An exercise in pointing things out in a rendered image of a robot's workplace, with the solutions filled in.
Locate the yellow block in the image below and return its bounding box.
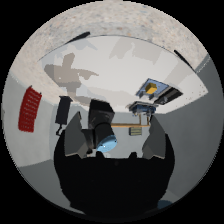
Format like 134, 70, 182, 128
145, 83, 157, 94

